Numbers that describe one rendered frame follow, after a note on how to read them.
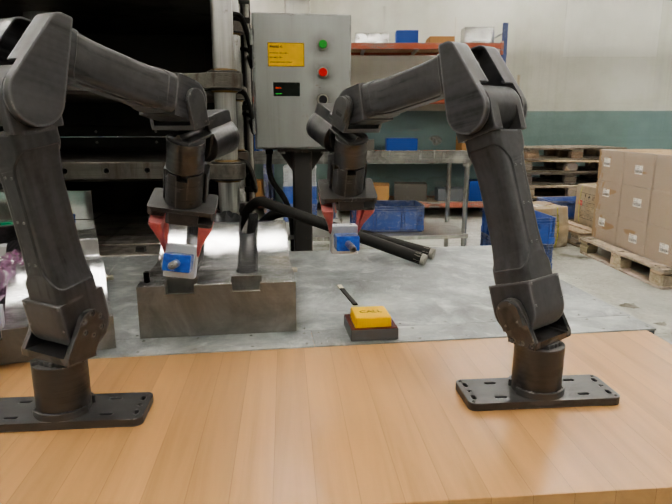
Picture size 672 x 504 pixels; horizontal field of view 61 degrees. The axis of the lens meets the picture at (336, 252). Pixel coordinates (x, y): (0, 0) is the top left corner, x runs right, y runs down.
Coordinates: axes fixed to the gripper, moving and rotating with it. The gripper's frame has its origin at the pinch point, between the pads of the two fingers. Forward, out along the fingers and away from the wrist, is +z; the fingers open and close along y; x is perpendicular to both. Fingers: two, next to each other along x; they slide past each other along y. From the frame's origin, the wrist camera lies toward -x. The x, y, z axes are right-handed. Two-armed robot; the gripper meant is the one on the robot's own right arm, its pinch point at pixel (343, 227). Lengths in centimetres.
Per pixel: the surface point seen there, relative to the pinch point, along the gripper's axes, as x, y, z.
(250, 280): 11.5, 18.0, 2.0
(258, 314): 17.7, 16.9, 4.2
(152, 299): 16.0, 34.0, 1.1
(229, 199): -53, 24, 29
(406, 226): -282, -109, 220
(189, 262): 15.8, 27.3, -6.4
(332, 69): -81, -8, 2
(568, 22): -604, -384, 153
